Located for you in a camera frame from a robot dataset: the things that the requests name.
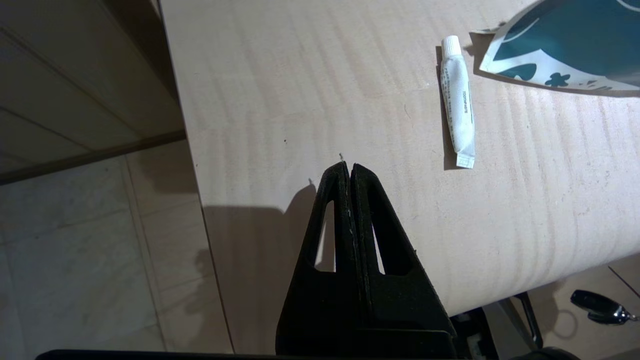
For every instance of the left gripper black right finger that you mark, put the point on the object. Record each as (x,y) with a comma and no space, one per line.
(405,310)

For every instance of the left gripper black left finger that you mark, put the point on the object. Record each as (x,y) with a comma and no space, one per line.
(315,310)

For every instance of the small white toothpaste tube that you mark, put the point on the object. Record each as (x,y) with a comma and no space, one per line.
(460,100)

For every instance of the white horse-print zip pouch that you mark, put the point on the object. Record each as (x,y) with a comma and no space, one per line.
(565,40)

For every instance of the glossy black key fob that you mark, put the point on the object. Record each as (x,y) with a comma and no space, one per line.
(597,305)

